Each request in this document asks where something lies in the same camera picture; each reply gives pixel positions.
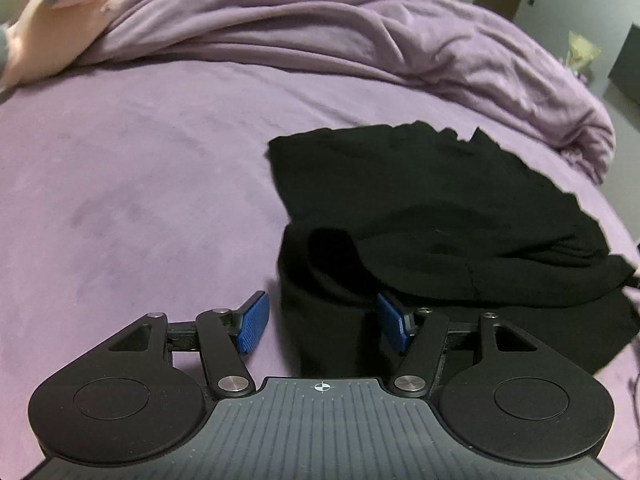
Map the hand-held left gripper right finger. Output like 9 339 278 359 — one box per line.
377 293 537 399

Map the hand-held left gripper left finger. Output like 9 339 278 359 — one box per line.
106 290 271 398

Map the black long-sleeve shirt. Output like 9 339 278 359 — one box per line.
267 120 640 379

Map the purple bed sheet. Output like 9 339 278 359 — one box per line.
0 52 640 480

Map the purple duvet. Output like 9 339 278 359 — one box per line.
75 0 616 183

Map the pale yellow bag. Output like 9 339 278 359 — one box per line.
566 31 602 70

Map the grey box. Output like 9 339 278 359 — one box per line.
607 24 640 98

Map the pink plush toy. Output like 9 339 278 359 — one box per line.
0 0 124 92

